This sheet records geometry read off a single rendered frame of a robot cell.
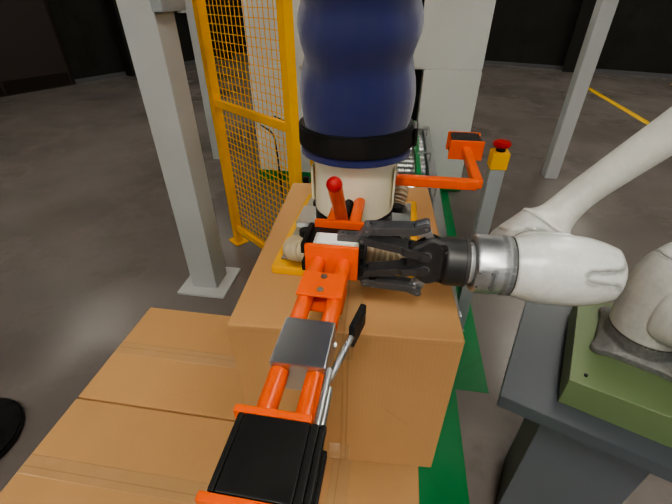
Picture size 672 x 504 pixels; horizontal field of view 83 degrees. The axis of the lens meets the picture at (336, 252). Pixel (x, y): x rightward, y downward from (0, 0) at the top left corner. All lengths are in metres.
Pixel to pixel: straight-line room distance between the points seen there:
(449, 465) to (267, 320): 1.24
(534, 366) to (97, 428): 1.18
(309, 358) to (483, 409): 1.58
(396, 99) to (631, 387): 0.79
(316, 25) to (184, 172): 1.54
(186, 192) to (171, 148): 0.24
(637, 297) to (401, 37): 0.73
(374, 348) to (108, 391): 0.94
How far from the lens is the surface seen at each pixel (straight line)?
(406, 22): 0.69
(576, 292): 0.62
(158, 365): 1.40
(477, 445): 1.85
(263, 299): 0.72
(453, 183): 0.87
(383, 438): 0.89
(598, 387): 1.04
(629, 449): 1.09
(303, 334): 0.45
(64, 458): 1.32
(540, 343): 1.20
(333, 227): 0.64
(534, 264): 0.59
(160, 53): 1.99
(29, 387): 2.39
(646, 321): 1.06
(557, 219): 0.76
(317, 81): 0.71
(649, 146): 0.75
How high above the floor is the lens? 1.54
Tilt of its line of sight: 34 degrees down
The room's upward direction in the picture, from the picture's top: straight up
